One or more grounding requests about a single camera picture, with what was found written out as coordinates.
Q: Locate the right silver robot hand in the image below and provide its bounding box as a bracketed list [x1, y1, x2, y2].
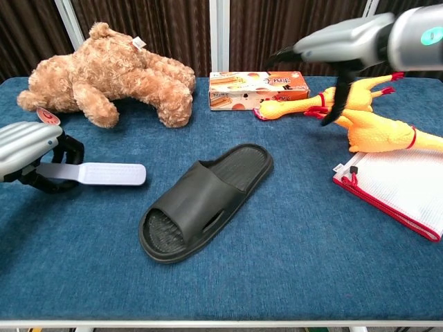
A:
[264, 12, 395, 127]

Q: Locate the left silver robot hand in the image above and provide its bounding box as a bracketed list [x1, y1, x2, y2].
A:
[0, 120, 85, 194]

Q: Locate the lavender cleaning brush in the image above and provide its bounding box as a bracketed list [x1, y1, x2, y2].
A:
[36, 161, 147, 187]

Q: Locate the black rubber slipper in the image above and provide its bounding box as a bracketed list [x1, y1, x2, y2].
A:
[138, 143, 275, 265]

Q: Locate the yellow rubber chicken toy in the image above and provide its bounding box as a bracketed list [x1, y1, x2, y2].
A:
[304, 107, 443, 154]
[253, 71, 406, 121]

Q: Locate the brown plush teddy bear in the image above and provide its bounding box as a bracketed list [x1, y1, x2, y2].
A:
[16, 21, 197, 129]

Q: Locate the orange snack box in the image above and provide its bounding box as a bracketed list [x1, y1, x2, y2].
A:
[208, 71, 311, 112]

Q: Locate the white mesh pouch red trim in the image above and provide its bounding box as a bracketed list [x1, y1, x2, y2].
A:
[332, 150, 443, 243]

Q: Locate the brown pleated curtain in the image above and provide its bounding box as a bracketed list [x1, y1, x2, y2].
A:
[0, 0, 443, 84]

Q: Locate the blue table cloth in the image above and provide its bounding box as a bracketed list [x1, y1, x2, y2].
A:
[0, 76, 443, 321]

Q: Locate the white frame post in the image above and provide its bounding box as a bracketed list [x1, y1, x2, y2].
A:
[359, 0, 380, 20]
[54, 0, 86, 51]
[208, 0, 230, 74]

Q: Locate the white table frame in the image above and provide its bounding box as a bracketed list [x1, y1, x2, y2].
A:
[0, 318, 443, 332]

